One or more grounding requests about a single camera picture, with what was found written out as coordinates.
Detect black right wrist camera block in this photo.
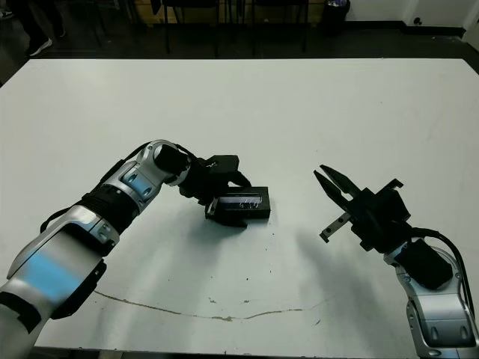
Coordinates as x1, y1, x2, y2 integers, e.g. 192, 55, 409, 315
373, 179, 411, 225

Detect wooden shipping crate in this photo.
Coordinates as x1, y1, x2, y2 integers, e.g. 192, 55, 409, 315
132, 0, 311, 25

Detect black printed box lid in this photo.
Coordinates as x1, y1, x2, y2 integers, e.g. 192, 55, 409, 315
215, 185, 273, 221

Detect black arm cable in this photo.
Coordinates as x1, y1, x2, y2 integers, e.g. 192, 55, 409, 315
407, 227, 475, 300
39, 141, 195, 235

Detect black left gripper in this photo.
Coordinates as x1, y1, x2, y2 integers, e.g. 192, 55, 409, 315
178, 156, 253, 230

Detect black wrist camera block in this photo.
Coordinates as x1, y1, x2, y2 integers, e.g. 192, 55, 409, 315
373, 179, 411, 225
204, 153, 240, 175

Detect black waste bin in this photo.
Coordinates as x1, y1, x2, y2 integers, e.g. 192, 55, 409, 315
323, 0, 352, 25

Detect person in black clothes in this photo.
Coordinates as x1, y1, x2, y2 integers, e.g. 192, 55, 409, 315
20, 0, 67, 57

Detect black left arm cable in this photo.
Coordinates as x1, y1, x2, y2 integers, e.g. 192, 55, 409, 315
39, 141, 195, 235

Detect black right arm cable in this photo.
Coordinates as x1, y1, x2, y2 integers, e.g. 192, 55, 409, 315
407, 227, 475, 300

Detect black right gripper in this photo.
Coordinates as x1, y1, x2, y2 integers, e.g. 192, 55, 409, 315
313, 164, 411, 254

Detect black left wrist camera block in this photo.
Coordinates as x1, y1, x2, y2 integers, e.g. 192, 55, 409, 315
204, 153, 240, 175

